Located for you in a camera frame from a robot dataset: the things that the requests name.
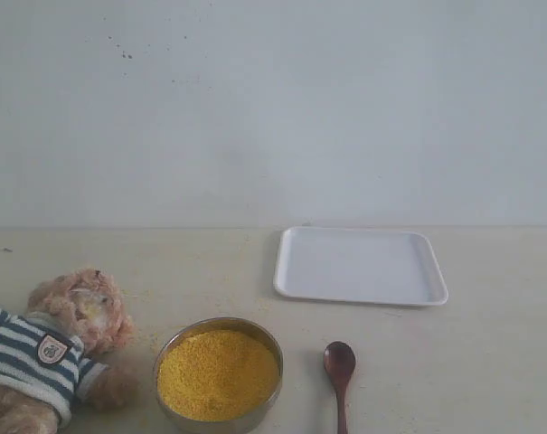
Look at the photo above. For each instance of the dark wooden spoon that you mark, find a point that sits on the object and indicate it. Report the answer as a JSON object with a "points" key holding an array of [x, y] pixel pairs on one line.
{"points": [[339, 363]]}

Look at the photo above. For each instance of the white plastic tray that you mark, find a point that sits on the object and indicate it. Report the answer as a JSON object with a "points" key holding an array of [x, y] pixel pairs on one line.
{"points": [[359, 266]]}

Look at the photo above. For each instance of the steel bowl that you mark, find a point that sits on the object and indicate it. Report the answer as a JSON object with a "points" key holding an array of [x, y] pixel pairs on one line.
{"points": [[251, 419]]}

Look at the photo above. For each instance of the plush teddy bear striped sweater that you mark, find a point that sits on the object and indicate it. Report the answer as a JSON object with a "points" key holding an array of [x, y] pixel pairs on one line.
{"points": [[50, 354]]}

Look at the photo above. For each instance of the yellow millet grain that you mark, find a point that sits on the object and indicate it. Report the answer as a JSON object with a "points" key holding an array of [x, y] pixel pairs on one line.
{"points": [[218, 375]]}

